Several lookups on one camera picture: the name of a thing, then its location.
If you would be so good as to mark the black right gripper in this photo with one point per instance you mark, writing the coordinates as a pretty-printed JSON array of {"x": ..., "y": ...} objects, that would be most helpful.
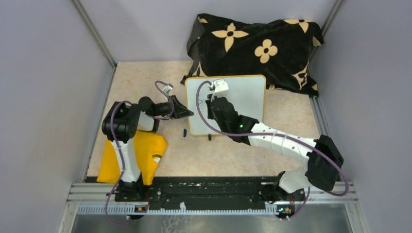
[{"x": 208, "y": 101}]

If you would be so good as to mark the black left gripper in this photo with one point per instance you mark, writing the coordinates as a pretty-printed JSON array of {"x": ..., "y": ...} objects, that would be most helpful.
[{"x": 180, "y": 110}]

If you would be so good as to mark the white whiteboard yellow frame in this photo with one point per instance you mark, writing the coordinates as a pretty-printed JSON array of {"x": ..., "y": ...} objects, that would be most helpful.
[{"x": 246, "y": 93}]

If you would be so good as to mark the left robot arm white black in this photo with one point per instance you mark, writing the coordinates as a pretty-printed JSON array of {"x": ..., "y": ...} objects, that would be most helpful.
[{"x": 133, "y": 149}]

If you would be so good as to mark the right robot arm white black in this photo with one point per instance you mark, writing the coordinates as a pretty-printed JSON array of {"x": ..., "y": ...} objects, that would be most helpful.
[{"x": 320, "y": 158}]

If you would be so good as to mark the yellow cloth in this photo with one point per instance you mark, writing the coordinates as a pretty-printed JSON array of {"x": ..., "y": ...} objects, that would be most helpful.
[{"x": 149, "y": 150}]

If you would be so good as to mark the black floral pillow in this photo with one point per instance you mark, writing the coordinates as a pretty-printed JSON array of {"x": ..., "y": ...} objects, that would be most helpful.
[{"x": 278, "y": 50}]

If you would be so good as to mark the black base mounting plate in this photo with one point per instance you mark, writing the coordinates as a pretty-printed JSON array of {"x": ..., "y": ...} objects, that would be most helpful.
[{"x": 207, "y": 193}]

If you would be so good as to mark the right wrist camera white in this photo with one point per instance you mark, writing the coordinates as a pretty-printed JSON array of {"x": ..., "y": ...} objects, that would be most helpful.
[{"x": 219, "y": 88}]

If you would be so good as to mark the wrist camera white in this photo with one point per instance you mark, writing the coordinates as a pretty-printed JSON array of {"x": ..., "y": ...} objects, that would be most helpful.
[
  {"x": 167, "y": 89},
  {"x": 219, "y": 88}
]

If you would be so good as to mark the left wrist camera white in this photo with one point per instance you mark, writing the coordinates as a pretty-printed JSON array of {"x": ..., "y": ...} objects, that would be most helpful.
[{"x": 167, "y": 89}]

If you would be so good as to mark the aluminium front rail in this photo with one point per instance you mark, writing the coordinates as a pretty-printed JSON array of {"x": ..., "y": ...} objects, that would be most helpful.
[{"x": 93, "y": 198}]

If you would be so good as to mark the left aluminium frame post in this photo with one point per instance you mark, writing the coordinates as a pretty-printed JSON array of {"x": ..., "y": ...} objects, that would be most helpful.
[{"x": 93, "y": 32}]

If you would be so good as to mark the aluminium frame post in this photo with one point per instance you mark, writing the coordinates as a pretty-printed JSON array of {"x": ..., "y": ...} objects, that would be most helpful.
[
  {"x": 338, "y": 4},
  {"x": 93, "y": 32}
]

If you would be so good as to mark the right aluminium frame post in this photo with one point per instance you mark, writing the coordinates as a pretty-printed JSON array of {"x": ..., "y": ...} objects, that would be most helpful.
[{"x": 338, "y": 4}]

